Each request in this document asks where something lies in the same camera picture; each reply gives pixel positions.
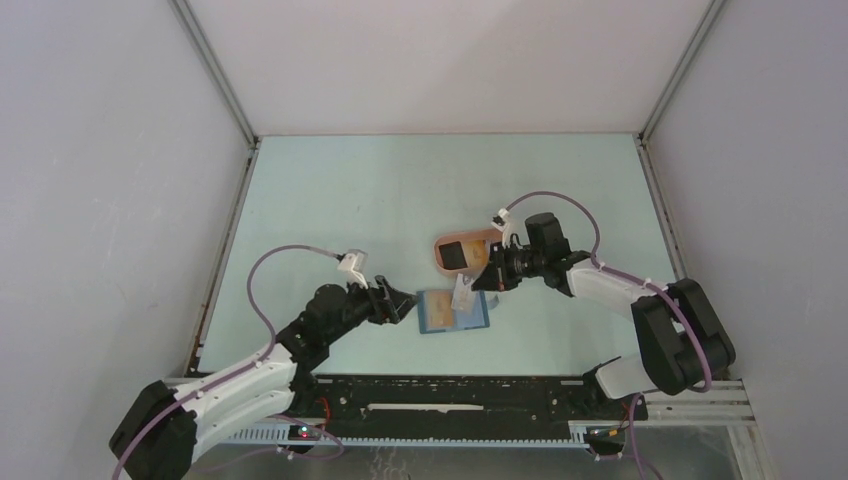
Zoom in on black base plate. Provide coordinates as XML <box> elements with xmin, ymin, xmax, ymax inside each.
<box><xmin>284</xmin><ymin>374</ymin><xmax>648</xmax><ymax>442</ymax></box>

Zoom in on pink oval tray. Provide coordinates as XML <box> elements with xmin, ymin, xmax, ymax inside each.
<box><xmin>433</xmin><ymin>227</ymin><xmax>502</xmax><ymax>277</ymax></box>

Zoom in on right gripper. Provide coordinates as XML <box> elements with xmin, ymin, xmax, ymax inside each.
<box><xmin>472</xmin><ymin>240</ymin><xmax>546</xmax><ymax>292</ymax></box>

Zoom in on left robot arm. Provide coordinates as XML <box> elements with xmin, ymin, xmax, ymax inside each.
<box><xmin>109</xmin><ymin>276</ymin><xmax>418</xmax><ymax>479</ymax></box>

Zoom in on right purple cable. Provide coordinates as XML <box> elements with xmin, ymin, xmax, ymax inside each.
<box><xmin>503</xmin><ymin>191</ymin><xmax>714</xmax><ymax>395</ymax></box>

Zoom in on white card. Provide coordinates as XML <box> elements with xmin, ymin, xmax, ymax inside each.
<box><xmin>451</xmin><ymin>274</ymin><xmax>478</xmax><ymax>314</ymax></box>

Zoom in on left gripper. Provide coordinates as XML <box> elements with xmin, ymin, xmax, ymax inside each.
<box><xmin>324</xmin><ymin>273</ymin><xmax>418</xmax><ymax>345</ymax></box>

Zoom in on yellow card in tray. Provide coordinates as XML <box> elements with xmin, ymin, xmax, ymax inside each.
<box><xmin>462</xmin><ymin>239</ymin><xmax>489</xmax><ymax>267</ymax></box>

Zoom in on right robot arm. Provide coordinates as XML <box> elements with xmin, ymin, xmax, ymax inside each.
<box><xmin>473</xmin><ymin>210</ymin><xmax>736</xmax><ymax>418</ymax></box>

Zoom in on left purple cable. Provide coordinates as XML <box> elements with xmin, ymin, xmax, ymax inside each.
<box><xmin>111</xmin><ymin>245</ymin><xmax>342</xmax><ymax>480</ymax></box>

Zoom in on black card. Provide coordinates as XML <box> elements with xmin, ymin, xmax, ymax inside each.
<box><xmin>438</xmin><ymin>241</ymin><xmax>468</xmax><ymax>271</ymax></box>

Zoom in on blue card holder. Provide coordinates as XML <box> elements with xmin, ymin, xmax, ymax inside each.
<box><xmin>416</xmin><ymin>290</ymin><xmax>500</xmax><ymax>335</ymax></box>

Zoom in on purple cable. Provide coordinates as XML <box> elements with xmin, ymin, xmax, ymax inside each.
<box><xmin>503</xmin><ymin>191</ymin><xmax>714</xmax><ymax>395</ymax></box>
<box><xmin>111</xmin><ymin>245</ymin><xmax>342</xmax><ymax>480</ymax></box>

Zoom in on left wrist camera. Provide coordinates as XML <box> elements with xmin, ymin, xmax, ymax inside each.
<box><xmin>337</xmin><ymin>249</ymin><xmax>369</xmax><ymax>288</ymax></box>

